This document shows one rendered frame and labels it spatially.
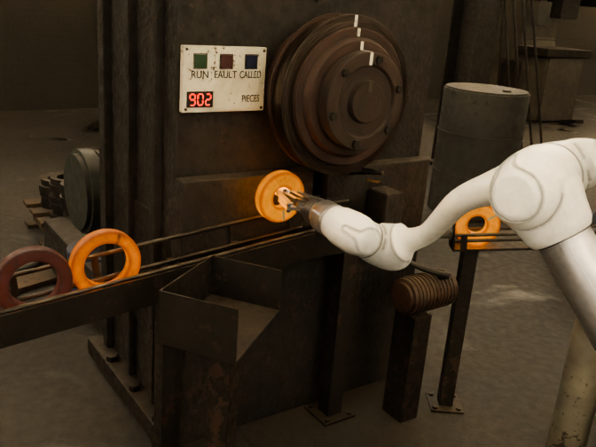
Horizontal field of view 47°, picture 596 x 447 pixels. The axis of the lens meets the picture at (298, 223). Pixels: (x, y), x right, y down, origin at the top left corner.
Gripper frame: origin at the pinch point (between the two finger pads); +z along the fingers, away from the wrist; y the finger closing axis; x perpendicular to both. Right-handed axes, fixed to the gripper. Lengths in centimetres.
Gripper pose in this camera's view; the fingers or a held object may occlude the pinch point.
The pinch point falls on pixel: (280, 191)
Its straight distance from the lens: 201.1
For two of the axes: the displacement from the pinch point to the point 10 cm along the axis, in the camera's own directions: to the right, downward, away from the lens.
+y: 8.2, -1.2, 5.6
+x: 1.0, -9.3, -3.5
